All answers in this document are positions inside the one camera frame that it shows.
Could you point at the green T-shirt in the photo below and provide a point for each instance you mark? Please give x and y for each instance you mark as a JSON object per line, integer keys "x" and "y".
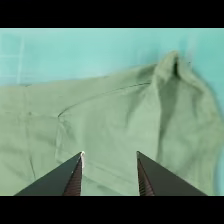
{"x": 113, "y": 116}

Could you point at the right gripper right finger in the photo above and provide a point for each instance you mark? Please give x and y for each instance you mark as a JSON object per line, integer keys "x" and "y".
{"x": 160, "y": 181}

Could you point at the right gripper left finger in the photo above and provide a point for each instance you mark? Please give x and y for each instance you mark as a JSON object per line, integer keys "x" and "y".
{"x": 61, "y": 180}

